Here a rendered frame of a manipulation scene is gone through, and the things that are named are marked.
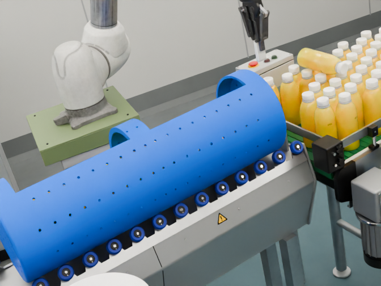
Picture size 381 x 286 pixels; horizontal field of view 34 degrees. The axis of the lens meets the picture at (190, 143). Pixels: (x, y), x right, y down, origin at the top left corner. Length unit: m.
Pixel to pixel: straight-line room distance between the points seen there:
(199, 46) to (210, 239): 3.07
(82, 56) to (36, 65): 2.31
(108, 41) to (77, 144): 0.41
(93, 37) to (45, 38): 2.15
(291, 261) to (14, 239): 1.04
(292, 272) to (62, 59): 1.10
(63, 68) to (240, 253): 0.88
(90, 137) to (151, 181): 0.56
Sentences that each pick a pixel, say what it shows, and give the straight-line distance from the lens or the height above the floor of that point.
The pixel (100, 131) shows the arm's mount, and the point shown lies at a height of 1.06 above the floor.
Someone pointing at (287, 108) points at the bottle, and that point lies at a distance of 2.27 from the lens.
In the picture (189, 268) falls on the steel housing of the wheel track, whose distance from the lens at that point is 1.95.
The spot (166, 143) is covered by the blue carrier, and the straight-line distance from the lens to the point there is 1.74.
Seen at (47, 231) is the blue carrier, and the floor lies 1.13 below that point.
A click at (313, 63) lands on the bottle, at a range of 2.21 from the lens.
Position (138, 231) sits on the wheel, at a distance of 1.81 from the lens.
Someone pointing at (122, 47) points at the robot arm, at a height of 1.24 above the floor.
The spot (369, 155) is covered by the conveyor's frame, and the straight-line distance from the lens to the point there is 2.11.
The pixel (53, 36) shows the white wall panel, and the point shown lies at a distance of 4.51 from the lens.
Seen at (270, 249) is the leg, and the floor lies 0.50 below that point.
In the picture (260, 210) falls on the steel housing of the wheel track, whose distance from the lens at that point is 1.99.
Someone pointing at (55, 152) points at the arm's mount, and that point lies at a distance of 2.22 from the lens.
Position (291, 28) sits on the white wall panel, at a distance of 5.16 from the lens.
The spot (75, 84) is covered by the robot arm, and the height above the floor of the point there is 1.22.
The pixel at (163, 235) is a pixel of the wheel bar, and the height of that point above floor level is 0.92.
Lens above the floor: 2.00
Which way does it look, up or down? 28 degrees down
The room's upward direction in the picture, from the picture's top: 13 degrees counter-clockwise
